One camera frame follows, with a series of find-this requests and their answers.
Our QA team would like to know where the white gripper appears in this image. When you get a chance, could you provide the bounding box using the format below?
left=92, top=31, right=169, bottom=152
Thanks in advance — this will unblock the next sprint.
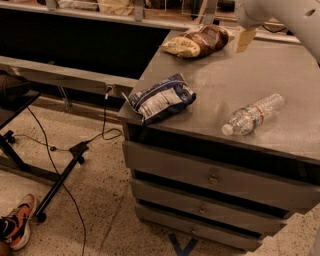
left=234, top=0, right=267, bottom=53

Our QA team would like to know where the brown chip bag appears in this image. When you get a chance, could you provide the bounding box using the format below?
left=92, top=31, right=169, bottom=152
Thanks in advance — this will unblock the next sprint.
left=160, top=25, right=234, bottom=58

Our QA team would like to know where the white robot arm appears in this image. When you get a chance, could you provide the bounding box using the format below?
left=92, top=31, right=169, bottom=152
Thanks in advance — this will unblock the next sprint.
left=234, top=0, right=320, bottom=63

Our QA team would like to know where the blue chip bag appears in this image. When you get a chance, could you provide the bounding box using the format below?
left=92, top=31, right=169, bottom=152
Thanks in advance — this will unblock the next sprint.
left=123, top=73, right=196, bottom=126

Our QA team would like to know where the clear plastic water bottle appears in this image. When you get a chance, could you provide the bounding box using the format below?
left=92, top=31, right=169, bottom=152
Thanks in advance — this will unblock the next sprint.
left=221, top=93, right=286, bottom=136

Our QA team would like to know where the grey drawer cabinet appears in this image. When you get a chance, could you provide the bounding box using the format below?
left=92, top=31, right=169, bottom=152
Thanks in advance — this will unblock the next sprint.
left=120, top=40, right=320, bottom=241

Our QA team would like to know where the top grey drawer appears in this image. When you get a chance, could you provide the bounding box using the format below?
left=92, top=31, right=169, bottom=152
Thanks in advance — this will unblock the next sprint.
left=123, top=141, right=320, bottom=211

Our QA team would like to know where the grey drawer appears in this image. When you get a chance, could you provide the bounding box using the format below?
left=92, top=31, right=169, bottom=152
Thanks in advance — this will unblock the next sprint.
left=130, top=178, right=287, bottom=235
left=135, top=204, right=262, bottom=251
left=123, top=141, right=320, bottom=211

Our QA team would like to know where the grey long counter shelf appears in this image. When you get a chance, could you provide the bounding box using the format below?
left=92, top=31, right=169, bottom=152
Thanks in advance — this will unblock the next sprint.
left=0, top=56, right=138, bottom=94

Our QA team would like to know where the middle grey drawer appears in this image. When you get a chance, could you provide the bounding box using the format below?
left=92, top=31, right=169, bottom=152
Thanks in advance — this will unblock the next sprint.
left=130, top=178, right=287, bottom=235

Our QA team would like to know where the bottom grey drawer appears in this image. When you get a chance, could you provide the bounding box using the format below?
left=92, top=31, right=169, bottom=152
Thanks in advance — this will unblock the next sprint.
left=135, top=204, right=262, bottom=251

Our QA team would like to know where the black rolling stand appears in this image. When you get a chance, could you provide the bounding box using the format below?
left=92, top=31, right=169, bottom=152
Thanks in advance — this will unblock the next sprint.
left=0, top=70, right=90, bottom=224

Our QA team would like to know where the orange black sneaker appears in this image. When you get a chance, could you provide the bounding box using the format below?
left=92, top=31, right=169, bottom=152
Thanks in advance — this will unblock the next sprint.
left=0, top=194, right=37, bottom=251

